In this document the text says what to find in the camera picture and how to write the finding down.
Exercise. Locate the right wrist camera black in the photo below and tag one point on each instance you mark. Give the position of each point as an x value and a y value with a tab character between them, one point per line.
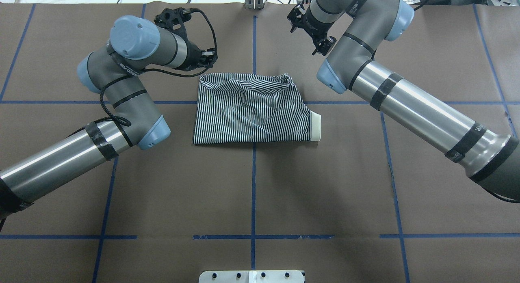
296	17

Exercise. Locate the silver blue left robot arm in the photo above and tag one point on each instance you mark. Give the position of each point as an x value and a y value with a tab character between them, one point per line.
132	117

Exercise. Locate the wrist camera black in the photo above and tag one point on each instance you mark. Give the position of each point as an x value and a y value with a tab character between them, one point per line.
296	17
173	20

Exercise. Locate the striped polo shirt white collar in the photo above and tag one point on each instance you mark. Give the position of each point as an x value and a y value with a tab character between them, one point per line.
243	108

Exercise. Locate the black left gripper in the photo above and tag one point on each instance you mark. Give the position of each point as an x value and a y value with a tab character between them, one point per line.
195	57

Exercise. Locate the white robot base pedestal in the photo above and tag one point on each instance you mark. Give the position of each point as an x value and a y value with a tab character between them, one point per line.
252	276

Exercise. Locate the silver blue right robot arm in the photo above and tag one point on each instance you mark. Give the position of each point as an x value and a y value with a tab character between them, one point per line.
348	33

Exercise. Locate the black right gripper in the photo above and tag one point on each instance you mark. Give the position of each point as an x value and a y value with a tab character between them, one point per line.
315	26

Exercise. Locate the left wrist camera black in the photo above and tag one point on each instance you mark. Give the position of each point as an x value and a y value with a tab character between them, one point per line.
173	20

